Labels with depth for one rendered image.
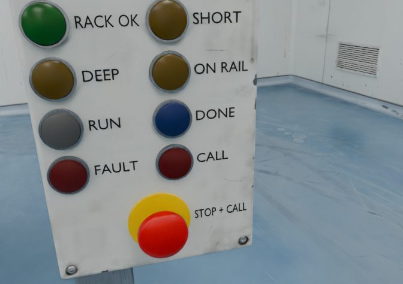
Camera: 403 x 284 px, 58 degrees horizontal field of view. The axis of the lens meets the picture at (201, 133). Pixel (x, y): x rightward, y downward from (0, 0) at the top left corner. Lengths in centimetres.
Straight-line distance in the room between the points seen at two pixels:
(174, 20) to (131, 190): 14
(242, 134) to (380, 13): 370
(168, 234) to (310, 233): 159
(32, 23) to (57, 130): 7
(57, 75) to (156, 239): 14
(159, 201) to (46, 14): 16
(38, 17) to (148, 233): 17
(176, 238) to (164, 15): 16
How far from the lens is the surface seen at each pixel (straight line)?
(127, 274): 42
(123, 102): 27
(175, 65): 26
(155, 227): 29
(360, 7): 414
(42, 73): 26
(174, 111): 27
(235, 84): 29
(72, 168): 28
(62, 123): 27
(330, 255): 175
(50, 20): 26
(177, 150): 28
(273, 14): 478
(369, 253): 182
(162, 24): 26
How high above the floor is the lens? 104
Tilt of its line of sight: 20 degrees down
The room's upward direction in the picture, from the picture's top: 1 degrees counter-clockwise
